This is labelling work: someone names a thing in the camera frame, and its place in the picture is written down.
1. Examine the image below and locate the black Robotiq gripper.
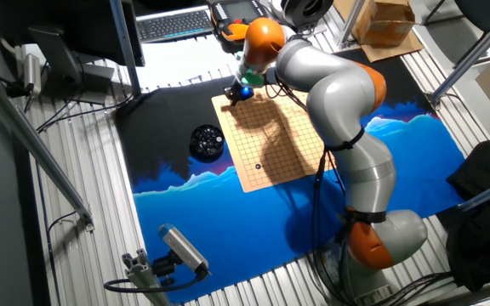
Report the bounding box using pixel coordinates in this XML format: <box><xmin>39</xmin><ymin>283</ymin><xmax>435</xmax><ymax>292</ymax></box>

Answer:
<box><xmin>224</xmin><ymin>82</ymin><xmax>255</xmax><ymax>107</ymax></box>

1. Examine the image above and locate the tan Go board sheet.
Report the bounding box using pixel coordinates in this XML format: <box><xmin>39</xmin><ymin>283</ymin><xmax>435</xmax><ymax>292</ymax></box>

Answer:
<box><xmin>210</xmin><ymin>84</ymin><xmax>336</xmax><ymax>194</ymax></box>

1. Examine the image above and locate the green flange adapter plate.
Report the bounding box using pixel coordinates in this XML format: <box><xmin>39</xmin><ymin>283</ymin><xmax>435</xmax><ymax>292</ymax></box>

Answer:
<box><xmin>239</xmin><ymin>70</ymin><xmax>267</xmax><ymax>88</ymax></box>

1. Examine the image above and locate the black bowl of black stones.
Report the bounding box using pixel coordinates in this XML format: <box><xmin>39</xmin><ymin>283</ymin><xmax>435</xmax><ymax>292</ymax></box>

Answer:
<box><xmin>189</xmin><ymin>124</ymin><xmax>225</xmax><ymax>162</ymax></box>

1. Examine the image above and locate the orange black teach pendant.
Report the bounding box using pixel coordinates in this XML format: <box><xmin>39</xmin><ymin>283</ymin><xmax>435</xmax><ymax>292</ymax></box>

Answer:
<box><xmin>209</xmin><ymin>0</ymin><xmax>271</xmax><ymax>54</ymax></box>

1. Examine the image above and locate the black computer keyboard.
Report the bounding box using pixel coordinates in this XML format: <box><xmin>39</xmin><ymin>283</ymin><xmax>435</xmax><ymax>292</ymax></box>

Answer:
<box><xmin>135</xmin><ymin>4</ymin><xmax>214</xmax><ymax>44</ymax></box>

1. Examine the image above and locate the black round spool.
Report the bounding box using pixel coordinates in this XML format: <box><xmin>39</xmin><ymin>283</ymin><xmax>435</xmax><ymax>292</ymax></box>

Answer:
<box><xmin>279</xmin><ymin>0</ymin><xmax>335</xmax><ymax>29</ymax></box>

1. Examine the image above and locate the blue and black landscape mat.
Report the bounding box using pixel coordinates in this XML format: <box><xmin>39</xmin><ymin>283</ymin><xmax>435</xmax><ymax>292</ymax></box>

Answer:
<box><xmin>114</xmin><ymin>48</ymin><xmax>466</xmax><ymax>305</ymax></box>

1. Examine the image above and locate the brown cardboard box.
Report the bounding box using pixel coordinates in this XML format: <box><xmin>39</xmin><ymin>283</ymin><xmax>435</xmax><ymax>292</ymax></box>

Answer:
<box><xmin>350</xmin><ymin>0</ymin><xmax>417</xmax><ymax>48</ymax></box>

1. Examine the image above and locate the grey monitor stand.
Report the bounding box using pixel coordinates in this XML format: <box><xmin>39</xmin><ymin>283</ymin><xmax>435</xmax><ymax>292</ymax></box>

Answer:
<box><xmin>27</xmin><ymin>25</ymin><xmax>117</xmax><ymax>106</ymax></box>

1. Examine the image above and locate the black computer monitor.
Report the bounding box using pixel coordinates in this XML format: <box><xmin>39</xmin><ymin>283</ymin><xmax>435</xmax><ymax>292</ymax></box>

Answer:
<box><xmin>0</xmin><ymin>0</ymin><xmax>146</xmax><ymax>68</ymax></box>

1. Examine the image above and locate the silver cylindrical device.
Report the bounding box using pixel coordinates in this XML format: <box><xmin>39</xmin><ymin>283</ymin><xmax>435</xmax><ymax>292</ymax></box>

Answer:
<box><xmin>22</xmin><ymin>54</ymin><xmax>43</xmax><ymax>97</ymax></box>

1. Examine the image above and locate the dark office chair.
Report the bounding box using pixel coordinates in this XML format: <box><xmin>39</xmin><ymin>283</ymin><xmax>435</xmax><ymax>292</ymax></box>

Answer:
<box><xmin>423</xmin><ymin>0</ymin><xmax>490</xmax><ymax>43</ymax></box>

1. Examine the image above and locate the black jacket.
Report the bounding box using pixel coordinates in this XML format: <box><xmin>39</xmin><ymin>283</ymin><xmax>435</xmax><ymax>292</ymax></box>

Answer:
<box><xmin>436</xmin><ymin>139</ymin><xmax>490</xmax><ymax>293</ymax></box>

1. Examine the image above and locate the thin black looped cable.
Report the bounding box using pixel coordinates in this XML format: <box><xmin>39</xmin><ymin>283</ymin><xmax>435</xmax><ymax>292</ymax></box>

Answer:
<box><xmin>265</xmin><ymin>82</ymin><xmax>297</xmax><ymax>101</ymax></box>

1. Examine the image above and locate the aluminium frame post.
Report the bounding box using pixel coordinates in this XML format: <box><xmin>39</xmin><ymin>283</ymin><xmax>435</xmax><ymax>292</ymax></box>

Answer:
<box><xmin>336</xmin><ymin>0</ymin><xmax>368</xmax><ymax>48</ymax></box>
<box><xmin>108</xmin><ymin>0</ymin><xmax>144</xmax><ymax>97</ymax></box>

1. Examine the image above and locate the thick black arm cable bundle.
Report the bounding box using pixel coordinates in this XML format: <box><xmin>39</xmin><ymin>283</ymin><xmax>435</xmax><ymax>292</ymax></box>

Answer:
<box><xmin>265</xmin><ymin>36</ymin><xmax>369</xmax><ymax>306</ymax></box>

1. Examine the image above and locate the silver exterior camera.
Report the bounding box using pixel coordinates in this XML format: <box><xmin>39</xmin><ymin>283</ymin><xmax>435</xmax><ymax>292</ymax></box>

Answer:
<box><xmin>158</xmin><ymin>224</ymin><xmax>211</xmax><ymax>275</ymax></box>

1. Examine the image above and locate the short aluminium camera mount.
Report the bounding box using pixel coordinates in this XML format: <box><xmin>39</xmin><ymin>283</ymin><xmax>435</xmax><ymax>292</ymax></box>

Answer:
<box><xmin>121</xmin><ymin>248</ymin><xmax>173</xmax><ymax>306</ymax></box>

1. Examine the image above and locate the aluminium frame beam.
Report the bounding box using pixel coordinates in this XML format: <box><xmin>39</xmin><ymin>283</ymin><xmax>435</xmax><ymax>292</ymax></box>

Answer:
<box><xmin>457</xmin><ymin>173</ymin><xmax>490</xmax><ymax>213</ymax></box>
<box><xmin>0</xmin><ymin>63</ymin><xmax>96</xmax><ymax>233</ymax></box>
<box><xmin>430</xmin><ymin>3</ymin><xmax>490</xmax><ymax>105</ymax></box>

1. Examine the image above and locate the black camera cable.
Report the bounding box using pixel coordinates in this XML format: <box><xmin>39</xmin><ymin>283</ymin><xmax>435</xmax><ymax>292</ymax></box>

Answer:
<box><xmin>103</xmin><ymin>271</ymin><xmax>206</xmax><ymax>295</ymax></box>

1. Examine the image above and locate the black plug cable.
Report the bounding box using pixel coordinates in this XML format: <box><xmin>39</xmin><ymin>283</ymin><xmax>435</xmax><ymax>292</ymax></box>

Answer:
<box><xmin>0</xmin><ymin>63</ymin><xmax>31</xmax><ymax>98</ymax></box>

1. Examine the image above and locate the thin black floor cable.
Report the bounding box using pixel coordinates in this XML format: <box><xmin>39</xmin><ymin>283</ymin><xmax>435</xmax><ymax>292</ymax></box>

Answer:
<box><xmin>45</xmin><ymin>210</ymin><xmax>79</xmax><ymax>306</ymax></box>

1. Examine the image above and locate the black base cable bundle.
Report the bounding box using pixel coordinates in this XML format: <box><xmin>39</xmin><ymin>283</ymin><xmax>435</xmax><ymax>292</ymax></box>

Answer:
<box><xmin>372</xmin><ymin>270</ymin><xmax>454</xmax><ymax>306</ymax></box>

